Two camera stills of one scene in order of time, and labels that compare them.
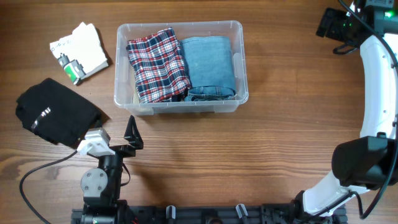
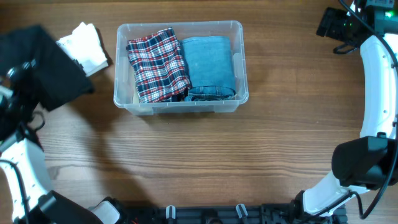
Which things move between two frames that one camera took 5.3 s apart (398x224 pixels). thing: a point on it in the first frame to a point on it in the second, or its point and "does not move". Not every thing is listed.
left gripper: [135, 140] to [18, 86]
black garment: [56, 113] to [60, 79]
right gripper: [330, 23] does not move
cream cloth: [136, 99] does not move
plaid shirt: [160, 70] does not move
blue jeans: [210, 66] does not move
